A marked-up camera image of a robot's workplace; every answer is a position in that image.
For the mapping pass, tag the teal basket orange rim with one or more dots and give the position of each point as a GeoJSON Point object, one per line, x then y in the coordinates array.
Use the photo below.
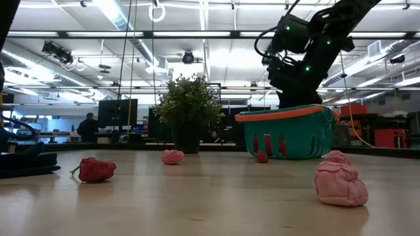
{"type": "Point", "coordinates": [302, 137]}

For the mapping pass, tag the small red chili toy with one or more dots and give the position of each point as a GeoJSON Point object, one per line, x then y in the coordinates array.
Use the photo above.
{"type": "Point", "coordinates": [262, 158]}

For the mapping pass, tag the small pink garlic toy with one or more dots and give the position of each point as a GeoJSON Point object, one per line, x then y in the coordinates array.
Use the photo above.
{"type": "Point", "coordinates": [172, 157]}
{"type": "Point", "coordinates": [338, 156]}

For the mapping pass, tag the large pink garlic toy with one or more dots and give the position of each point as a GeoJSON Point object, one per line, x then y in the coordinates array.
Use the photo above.
{"type": "Point", "coordinates": [339, 187]}

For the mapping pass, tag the red pepper toy with stem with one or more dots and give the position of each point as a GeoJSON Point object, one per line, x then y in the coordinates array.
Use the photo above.
{"type": "Point", "coordinates": [96, 170]}

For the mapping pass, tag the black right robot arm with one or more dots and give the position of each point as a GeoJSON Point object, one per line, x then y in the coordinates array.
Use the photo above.
{"type": "Point", "coordinates": [328, 55]}

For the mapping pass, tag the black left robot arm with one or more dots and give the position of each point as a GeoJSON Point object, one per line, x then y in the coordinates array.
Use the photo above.
{"type": "Point", "coordinates": [6, 13]}

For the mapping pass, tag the red box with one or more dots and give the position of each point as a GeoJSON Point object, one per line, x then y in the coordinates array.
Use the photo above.
{"type": "Point", "coordinates": [354, 109]}

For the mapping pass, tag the black partition panel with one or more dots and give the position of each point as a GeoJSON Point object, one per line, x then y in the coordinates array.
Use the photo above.
{"type": "Point", "coordinates": [231, 131]}

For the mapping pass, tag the red tool cabinet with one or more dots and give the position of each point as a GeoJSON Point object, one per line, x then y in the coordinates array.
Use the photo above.
{"type": "Point", "coordinates": [390, 137]}

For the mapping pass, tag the black ceiling device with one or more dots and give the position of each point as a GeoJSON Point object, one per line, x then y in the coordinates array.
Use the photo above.
{"type": "Point", "coordinates": [397, 59]}

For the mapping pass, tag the potted artificial green plant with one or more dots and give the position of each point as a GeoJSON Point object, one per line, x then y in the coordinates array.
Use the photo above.
{"type": "Point", "coordinates": [188, 101]}

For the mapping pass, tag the black monitor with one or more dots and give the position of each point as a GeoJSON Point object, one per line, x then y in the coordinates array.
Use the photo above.
{"type": "Point", "coordinates": [115, 113]}

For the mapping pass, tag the person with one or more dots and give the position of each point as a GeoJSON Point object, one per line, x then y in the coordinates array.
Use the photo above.
{"type": "Point", "coordinates": [88, 129]}

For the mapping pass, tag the background work desk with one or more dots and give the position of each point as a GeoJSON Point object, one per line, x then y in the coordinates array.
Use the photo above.
{"type": "Point", "coordinates": [65, 139]}

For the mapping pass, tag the folded navy cloth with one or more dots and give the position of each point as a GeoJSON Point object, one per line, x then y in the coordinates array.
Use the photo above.
{"type": "Point", "coordinates": [26, 162]}

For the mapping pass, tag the round overhead camera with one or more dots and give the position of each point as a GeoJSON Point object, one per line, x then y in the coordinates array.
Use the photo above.
{"type": "Point", "coordinates": [188, 58]}

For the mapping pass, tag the black overhead frame beam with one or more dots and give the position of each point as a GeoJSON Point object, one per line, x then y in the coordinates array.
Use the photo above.
{"type": "Point", "coordinates": [148, 34]}

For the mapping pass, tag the black table edge rail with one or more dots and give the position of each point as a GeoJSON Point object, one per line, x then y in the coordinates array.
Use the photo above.
{"type": "Point", "coordinates": [98, 147]}

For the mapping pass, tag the black overhead camera rig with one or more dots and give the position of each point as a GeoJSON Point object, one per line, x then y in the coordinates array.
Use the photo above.
{"type": "Point", "coordinates": [59, 53]}

